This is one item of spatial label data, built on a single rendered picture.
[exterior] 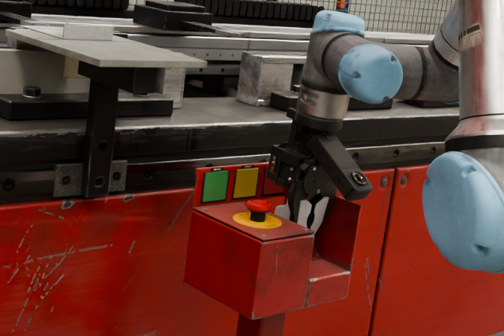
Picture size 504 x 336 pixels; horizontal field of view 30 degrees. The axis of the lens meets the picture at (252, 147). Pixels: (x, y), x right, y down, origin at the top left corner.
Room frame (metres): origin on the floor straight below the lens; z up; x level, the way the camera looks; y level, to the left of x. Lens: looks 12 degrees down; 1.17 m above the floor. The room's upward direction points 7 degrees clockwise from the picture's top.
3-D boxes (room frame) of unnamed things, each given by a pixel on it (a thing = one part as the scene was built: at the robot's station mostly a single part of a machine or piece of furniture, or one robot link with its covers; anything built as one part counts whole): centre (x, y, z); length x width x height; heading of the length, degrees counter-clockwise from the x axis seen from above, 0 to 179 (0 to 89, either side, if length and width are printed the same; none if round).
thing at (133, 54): (1.37, 0.23, 1.00); 0.26 x 0.18 x 0.01; 43
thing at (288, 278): (1.36, -0.05, 0.75); 0.20 x 0.16 x 0.18; 134
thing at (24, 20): (1.58, 0.44, 1.01); 0.26 x 0.12 x 0.05; 43
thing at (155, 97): (1.46, 0.27, 0.89); 0.30 x 0.05 x 0.03; 133
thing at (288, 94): (1.84, -0.15, 0.89); 0.30 x 0.05 x 0.03; 133
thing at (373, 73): (1.29, -0.15, 1.02); 0.11 x 0.11 x 0.08; 20
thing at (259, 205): (1.32, -0.02, 0.79); 0.04 x 0.04 x 0.04
